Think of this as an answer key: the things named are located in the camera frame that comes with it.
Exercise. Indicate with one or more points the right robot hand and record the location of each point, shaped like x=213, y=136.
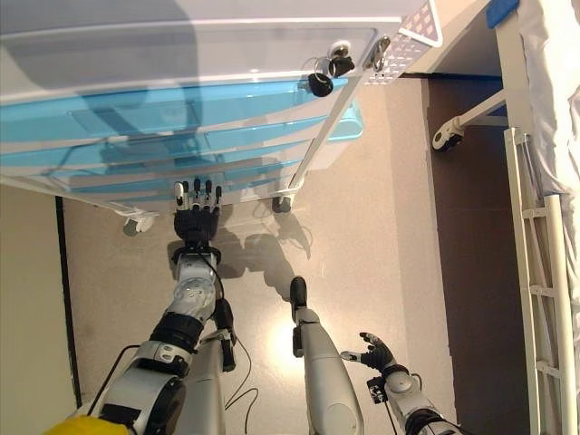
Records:
x=378, y=358

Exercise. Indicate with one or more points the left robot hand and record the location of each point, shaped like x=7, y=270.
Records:
x=197, y=224

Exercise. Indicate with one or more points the yellow shoulder pad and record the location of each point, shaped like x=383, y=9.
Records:
x=86, y=426

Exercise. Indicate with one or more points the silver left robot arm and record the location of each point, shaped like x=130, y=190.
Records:
x=190, y=290

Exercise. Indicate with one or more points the silver right robot leg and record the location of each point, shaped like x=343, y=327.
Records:
x=326, y=371

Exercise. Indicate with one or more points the silver robot leg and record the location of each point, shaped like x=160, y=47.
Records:
x=326, y=371
x=204, y=389

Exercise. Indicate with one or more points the white cart caster wheel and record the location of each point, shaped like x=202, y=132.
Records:
x=138, y=225
x=282, y=204

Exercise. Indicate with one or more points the black left robot foot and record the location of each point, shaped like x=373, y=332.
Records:
x=225, y=315

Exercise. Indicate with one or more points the black robot foot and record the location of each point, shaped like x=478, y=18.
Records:
x=299, y=294
x=225, y=315

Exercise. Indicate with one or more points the black right robot foot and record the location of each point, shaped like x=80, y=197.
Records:
x=299, y=294

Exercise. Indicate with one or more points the silver left robot leg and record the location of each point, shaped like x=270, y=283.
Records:
x=204, y=389

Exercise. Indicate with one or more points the black hanging key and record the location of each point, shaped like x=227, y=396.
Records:
x=321, y=84

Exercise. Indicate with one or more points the white medical cart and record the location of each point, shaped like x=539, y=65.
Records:
x=136, y=45

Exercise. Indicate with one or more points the black key in lock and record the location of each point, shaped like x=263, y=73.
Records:
x=342, y=61

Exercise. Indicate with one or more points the silver cart latch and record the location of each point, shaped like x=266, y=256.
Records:
x=380, y=52

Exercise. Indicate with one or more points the white bedding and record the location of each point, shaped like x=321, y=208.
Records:
x=553, y=90

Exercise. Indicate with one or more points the blue bed corner bumper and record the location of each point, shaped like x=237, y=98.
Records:
x=500, y=13

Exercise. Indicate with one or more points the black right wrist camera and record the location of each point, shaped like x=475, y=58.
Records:
x=376, y=389

